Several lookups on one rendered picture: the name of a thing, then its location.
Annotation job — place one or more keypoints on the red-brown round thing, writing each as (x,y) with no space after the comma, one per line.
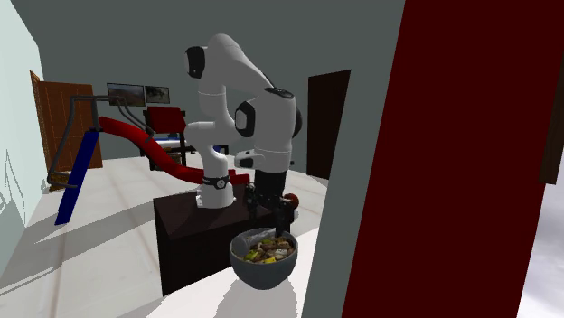
(292,200)

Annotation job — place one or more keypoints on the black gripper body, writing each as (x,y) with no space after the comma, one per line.
(269,187)

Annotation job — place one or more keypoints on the dark robot stand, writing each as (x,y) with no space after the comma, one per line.
(194,238)

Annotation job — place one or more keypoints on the grey bowl with food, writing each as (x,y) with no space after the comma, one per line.
(264,271)

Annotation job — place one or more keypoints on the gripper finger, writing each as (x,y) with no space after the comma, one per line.
(252,207)
(283,218)

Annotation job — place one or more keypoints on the red slide with blue ladder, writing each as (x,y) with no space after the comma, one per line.
(127,132)

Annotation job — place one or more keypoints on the large wall picture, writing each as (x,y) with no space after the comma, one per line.
(126,94)

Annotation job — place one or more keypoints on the dark doorway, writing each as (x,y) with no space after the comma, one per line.
(328,123)

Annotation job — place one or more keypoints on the red chair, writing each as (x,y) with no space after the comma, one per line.
(165,119)

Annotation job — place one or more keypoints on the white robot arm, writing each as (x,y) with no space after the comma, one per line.
(264,127)

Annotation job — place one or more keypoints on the small wall picture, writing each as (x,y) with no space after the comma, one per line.
(157,94)

